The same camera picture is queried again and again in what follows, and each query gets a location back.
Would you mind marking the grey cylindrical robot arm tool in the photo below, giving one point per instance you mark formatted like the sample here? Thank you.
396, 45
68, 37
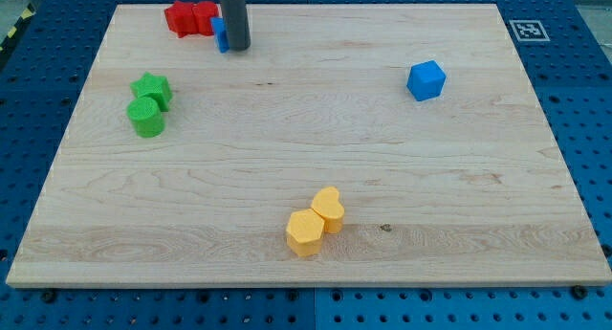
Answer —
236, 21

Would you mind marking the blue cube block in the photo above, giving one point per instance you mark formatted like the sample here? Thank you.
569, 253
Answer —
426, 80

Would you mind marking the light wooden board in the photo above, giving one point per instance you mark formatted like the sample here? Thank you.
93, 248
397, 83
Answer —
468, 189

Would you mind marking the yellow heart block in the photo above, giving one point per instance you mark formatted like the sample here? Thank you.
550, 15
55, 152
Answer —
327, 205

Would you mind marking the yellow hexagon block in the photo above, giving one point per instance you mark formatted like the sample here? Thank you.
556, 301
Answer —
304, 232

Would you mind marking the small blue block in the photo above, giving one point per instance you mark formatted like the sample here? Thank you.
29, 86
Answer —
220, 34

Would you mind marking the green cylinder block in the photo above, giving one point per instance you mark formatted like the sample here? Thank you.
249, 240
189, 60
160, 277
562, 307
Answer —
146, 117

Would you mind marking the green star block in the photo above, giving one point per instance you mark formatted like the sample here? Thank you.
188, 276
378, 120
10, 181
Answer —
155, 87

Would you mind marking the red cylinder block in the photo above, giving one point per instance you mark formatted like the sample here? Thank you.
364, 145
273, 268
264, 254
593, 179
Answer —
203, 12

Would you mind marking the red star block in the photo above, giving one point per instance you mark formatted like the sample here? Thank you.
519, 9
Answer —
180, 18

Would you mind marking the white fiducial marker tag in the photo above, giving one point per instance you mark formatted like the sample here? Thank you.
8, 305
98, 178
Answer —
528, 30

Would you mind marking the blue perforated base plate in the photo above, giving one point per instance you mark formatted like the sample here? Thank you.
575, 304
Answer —
39, 87

